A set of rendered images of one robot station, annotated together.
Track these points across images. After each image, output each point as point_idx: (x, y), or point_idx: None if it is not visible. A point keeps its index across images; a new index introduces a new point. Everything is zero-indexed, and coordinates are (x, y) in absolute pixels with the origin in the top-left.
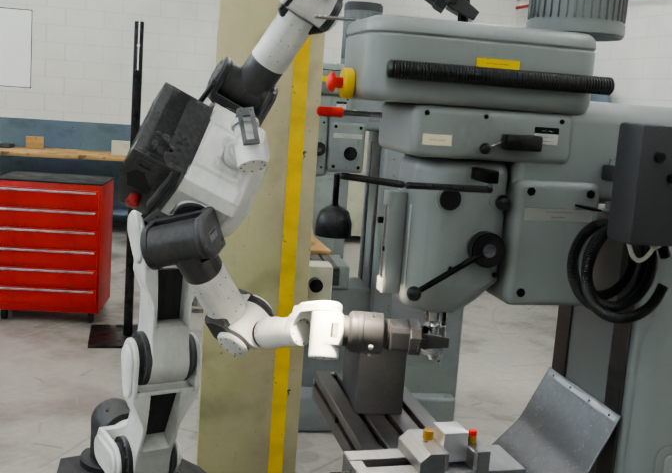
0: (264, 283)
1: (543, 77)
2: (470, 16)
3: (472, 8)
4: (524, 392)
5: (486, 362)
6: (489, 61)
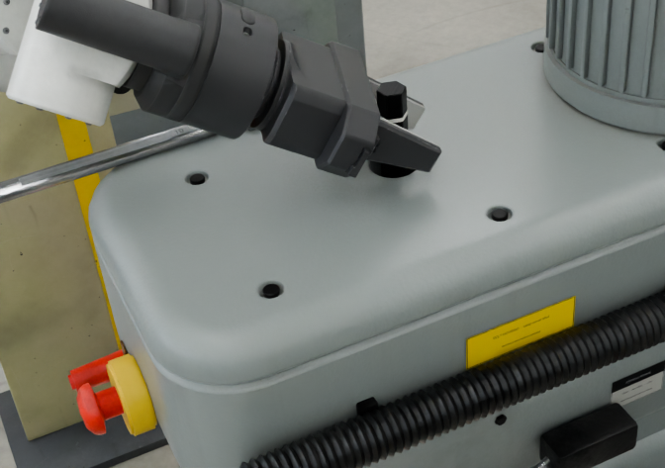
0: (33, 137)
1: (640, 336)
2: (419, 167)
3: (422, 148)
4: (462, 46)
5: None
6: (499, 332)
